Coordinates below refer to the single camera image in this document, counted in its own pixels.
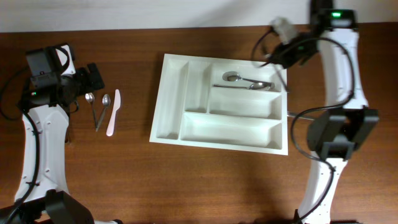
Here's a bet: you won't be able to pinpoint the metal fork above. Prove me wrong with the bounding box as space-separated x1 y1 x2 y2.
287 111 315 121

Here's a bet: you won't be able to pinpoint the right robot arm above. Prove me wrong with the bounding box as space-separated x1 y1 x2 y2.
268 1 379 223

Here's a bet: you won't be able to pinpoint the pink plastic knife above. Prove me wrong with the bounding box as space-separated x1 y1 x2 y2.
106 89 121 137

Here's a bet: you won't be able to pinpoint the metal tongs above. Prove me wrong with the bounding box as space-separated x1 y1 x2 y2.
65 132 70 144

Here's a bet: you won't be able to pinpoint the white cutlery tray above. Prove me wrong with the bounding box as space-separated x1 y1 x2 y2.
149 54 288 155

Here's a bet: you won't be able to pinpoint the small teaspoon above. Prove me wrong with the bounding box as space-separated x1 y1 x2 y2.
95 94 111 131
85 93 98 128

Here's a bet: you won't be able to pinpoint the large spoon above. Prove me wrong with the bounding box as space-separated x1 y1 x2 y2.
213 82 274 90
222 71 275 89

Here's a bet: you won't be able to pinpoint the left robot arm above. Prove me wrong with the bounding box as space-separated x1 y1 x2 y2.
1 63 104 223

